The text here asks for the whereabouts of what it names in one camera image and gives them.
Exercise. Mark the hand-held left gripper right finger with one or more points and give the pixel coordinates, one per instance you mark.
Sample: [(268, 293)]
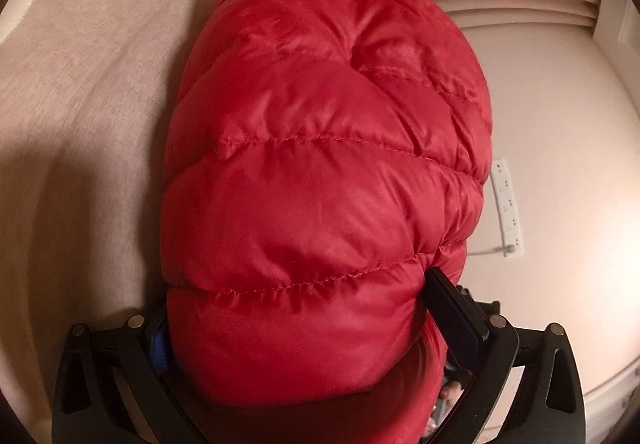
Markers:
[(452, 309)]

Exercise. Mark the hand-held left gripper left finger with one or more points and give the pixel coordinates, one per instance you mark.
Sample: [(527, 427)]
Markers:
[(159, 354)]

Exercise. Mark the deep red down jacket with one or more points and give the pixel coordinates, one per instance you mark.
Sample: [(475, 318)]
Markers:
[(325, 173)]

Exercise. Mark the white power strip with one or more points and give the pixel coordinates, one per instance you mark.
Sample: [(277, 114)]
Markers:
[(506, 209)]

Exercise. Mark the polka dot bed blanket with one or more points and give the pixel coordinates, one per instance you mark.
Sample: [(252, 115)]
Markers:
[(90, 98)]

